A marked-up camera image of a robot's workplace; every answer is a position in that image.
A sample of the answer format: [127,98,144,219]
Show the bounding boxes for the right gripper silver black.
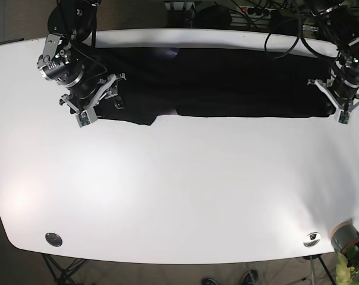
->
[59,73,126,128]

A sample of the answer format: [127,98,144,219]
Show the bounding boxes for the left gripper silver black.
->
[307,68,359,124]

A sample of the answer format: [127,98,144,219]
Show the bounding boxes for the black T-shirt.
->
[98,47,330,125]

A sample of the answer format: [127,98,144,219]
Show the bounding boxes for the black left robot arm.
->
[302,1,359,124]

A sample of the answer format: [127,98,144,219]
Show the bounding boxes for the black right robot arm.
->
[37,1,125,127]

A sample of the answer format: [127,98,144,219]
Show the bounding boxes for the grey plant pot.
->
[329,222,359,254]

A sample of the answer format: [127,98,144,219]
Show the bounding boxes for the right silver table grommet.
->
[303,232,321,248]

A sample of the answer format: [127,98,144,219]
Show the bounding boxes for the silver table grommet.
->
[303,232,321,248]
[45,232,62,247]

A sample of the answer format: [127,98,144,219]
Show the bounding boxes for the left silver table grommet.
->
[45,232,62,247]

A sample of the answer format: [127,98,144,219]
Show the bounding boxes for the green potted plant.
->
[336,243,359,285]

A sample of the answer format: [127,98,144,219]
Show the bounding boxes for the black folding table legs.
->
[42,254,89,285]

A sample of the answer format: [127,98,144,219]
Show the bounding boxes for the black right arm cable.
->
[60,0,109,90]

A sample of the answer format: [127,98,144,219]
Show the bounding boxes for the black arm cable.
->
[60,0,109,90]
[262,0,347,62]

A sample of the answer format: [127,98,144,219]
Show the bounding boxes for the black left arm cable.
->
[262,0,347,62]

